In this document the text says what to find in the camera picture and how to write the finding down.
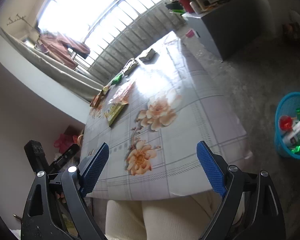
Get yellow Enaak noodle packet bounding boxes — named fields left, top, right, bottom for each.
left=104, top=101, right=128, bottom=127

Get clear pink printed plastic bag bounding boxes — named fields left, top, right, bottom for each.
left=108, top=81, right=135, bottom=104

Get blue mesh trash basket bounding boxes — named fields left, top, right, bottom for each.
left=274, top=92, right=300, bottom=160

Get red plastic wrapper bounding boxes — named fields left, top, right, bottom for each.
left=279, top=115, right=293, bottom=131

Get white bottle red cap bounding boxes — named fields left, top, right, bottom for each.
left=282, top=121, right=300, bottom=147

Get brown snack packet left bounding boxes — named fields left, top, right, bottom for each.
left=90, top=93, right=103, bottom=108

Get brown snack packet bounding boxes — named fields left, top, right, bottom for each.
left=122, top=58, right=139, bottom=75
left=101, top=85, right=110, bottom=95
left=90, top=93, right=103, bottom=108

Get floral tablecloth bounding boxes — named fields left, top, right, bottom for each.
left=81, top=32, right=253, bottom=200

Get left grey curtain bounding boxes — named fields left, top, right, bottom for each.
left=0, top=27, right=102, bottom=102

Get small green snack packet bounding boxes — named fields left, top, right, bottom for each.
left=110, top=72, right=123, bottom=86

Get hanging pink clothes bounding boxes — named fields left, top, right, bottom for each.
left=39, top=32, right=90, bottom=69

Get brown snack packet middle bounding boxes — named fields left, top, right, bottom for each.
left=122, top=58, right=139, bottom=75

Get white small box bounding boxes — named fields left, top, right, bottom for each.
left=139, top=48, right=157, bottom=62

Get grey side cabinet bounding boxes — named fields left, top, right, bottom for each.
left=182, top=0, right=260, bottom=60

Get metal balcony railing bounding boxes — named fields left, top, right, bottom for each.
left=72, top=0, right=185, bottom=85

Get red thermos bottle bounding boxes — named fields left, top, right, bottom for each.
left=178, top=0, right=194, bottom=14

